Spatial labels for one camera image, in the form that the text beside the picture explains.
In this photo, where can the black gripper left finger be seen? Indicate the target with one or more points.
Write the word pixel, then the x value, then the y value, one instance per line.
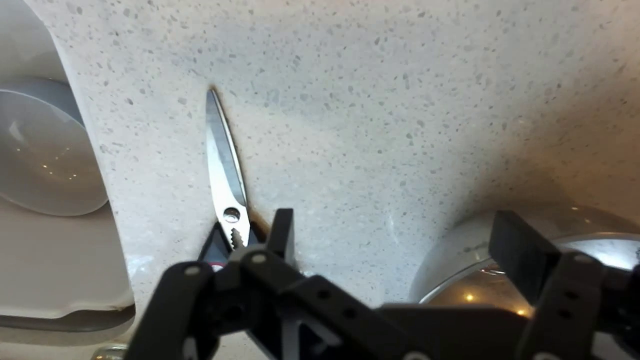
pixel 266 287

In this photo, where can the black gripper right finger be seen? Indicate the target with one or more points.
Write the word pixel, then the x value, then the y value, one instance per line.
pixel 566 300

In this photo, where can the silver metal bowl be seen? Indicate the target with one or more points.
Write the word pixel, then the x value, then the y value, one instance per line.
pixel 467 267

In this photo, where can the white kitchen sink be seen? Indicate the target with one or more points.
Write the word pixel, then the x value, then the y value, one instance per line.
pixel 53 267

